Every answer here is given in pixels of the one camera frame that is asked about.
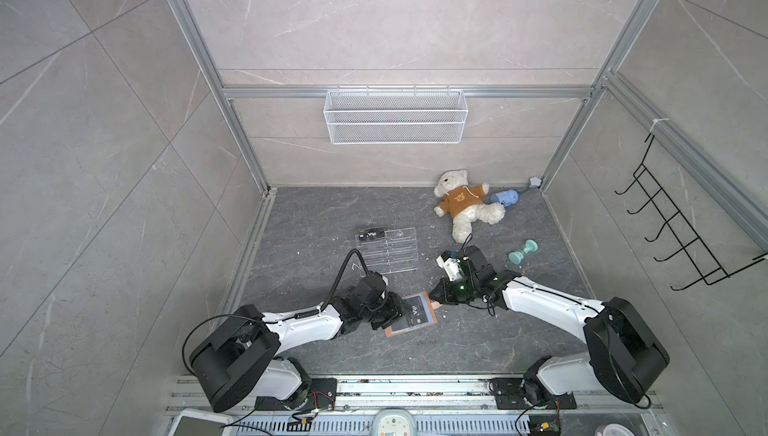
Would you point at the dark grey credit card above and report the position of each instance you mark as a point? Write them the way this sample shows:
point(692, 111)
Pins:
point(415, 312)

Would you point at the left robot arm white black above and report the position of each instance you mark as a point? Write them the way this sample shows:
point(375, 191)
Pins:
point(243, 356)

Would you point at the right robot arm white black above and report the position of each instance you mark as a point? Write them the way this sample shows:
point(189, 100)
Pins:
point(622, 356)

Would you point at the white wire mesh basket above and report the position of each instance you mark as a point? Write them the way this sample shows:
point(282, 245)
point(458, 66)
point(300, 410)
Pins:
point(395, 116)

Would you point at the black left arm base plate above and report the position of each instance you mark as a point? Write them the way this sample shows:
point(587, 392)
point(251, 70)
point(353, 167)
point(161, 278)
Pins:
point(318, 394)

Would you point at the black credit card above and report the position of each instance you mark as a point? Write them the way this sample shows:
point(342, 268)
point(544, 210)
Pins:
point(371, 234)

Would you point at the aluminium rail front frame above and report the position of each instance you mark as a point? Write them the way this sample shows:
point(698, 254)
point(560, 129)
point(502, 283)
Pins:
point(453, 404)

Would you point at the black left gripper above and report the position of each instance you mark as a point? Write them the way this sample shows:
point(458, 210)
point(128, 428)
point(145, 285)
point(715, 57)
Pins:
point(398, 309)

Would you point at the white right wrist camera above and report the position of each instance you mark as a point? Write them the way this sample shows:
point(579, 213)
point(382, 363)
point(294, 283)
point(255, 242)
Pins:
point(451, 266)

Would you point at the clear acrylic tiered holder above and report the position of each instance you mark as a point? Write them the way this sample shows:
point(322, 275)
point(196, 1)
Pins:
point(396, 252)

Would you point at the white round timer device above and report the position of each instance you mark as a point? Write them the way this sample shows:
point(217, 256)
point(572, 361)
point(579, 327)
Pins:
point(393, 422)

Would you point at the clear plastic card sleeves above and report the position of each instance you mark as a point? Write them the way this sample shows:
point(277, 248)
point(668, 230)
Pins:
point(429, 311)

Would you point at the white tablet device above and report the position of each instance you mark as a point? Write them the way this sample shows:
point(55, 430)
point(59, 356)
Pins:
point(191, 422)

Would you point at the white teddy bear brown shirt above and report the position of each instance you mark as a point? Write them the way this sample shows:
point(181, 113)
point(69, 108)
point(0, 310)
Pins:
point(465, 203)

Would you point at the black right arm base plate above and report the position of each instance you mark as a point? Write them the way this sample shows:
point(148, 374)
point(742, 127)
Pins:
point(518, 393)

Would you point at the black wire hook rack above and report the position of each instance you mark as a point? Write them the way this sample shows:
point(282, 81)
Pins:
point(708, 268)

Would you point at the blue cat-shaped toy device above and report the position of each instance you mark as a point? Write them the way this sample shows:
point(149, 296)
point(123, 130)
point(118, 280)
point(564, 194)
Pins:
point(506, 198)

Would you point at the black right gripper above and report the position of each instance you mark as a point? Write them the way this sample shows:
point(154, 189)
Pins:
point(445, 298)

